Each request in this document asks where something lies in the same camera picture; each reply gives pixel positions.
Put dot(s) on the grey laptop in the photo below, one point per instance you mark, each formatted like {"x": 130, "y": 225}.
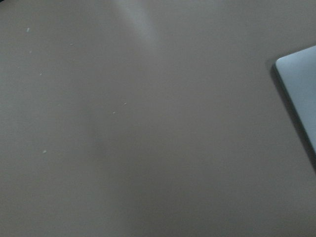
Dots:
{"x": 296, "y": 74}

